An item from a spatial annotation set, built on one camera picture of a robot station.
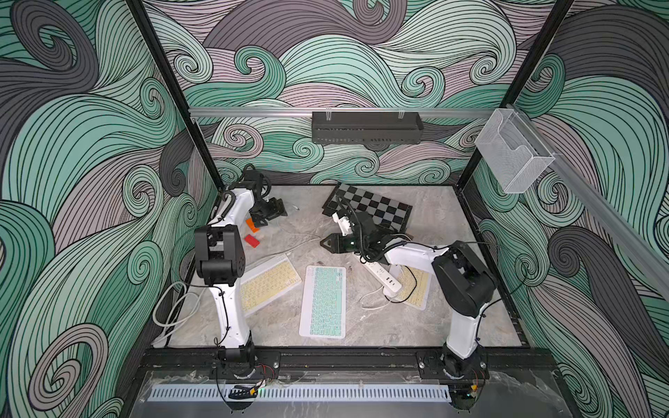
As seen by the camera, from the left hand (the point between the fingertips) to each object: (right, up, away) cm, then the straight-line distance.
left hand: (276, 214), depth 97 cm
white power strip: (+37, -20, -7) cm, 43 cm away
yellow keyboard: (-1, -24, -7) cm, 25 cm away
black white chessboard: (+45, +1, +10) cm, 46 cm away
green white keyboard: (+18, -32, -13) cm, 39 cm away
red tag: (-11, -11, +5) cm, 16 cm away
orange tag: (-8, -4, -4) cm, 10 cm away
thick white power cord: (-33, -32, -10) cm, 46 cm away
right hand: (+19, -10, -6) cm, 22 cm away
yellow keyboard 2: (+51, -28, -11) cm, 59 cm away
